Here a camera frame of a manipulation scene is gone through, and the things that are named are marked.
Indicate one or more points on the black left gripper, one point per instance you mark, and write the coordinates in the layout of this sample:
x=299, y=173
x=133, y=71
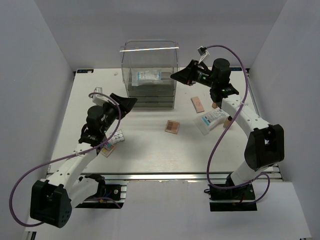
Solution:
x=125, y=104

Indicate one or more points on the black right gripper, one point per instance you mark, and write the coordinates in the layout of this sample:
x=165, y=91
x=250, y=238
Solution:
x=187, y=75

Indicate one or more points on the white puffy cotton pad bag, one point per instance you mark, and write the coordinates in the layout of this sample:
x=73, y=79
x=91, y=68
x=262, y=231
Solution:
x=142, y=77

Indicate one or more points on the clear smoky makeup organizer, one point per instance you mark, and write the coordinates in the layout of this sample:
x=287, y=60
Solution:
x=147, y=66

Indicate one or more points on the white cotton pad pack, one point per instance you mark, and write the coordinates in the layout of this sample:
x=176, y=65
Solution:
x=206, y=122

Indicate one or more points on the beige foundation bottle black cap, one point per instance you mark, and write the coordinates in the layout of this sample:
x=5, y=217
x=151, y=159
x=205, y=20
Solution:
x=227, y=122

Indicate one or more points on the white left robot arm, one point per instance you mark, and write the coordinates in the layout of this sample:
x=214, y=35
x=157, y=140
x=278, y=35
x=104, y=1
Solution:
x=53, y=199

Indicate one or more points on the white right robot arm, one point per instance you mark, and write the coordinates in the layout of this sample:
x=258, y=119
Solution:
x=265, y=142

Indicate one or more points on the pink slim makeup palette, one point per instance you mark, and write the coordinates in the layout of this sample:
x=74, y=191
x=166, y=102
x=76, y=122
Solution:
x=197, y=104

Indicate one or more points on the grey nine-pan eyeshadow palette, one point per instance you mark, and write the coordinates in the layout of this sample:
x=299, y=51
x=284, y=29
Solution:
x=117, y=137

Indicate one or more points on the beige foundation bottle grey pump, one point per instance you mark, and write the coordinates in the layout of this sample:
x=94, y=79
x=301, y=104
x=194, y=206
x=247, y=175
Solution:
x=214, y=105

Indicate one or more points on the colourful eyeshadow palette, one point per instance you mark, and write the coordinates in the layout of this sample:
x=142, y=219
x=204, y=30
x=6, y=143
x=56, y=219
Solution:
x=107, y=149

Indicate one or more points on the blue label sticker right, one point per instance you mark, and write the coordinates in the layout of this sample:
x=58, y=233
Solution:
x=236, y=69

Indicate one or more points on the blue label sticker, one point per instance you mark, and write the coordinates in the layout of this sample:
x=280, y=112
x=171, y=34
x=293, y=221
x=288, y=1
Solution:
x=85, y=71
x=236, y=69

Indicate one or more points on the brown four-pan eyeshadow palette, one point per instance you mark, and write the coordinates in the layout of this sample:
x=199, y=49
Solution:
x=172, y=127

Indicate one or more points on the blue label sticker left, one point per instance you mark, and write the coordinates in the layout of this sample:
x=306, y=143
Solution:
x=85, y=71

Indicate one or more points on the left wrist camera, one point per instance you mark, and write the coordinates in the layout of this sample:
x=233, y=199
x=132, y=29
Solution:
x=98, y=99

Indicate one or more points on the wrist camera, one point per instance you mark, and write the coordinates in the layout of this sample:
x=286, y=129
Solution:
x=203, y=53
x=98, y=99

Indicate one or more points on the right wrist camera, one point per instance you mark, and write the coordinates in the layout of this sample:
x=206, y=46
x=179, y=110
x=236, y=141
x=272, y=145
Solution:
x=203, y=53

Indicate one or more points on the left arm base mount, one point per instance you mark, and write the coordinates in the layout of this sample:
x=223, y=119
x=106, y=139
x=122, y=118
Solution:
x=113, y=197

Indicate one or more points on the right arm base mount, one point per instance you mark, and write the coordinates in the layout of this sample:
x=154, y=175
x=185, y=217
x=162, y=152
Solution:
x=232, y=200

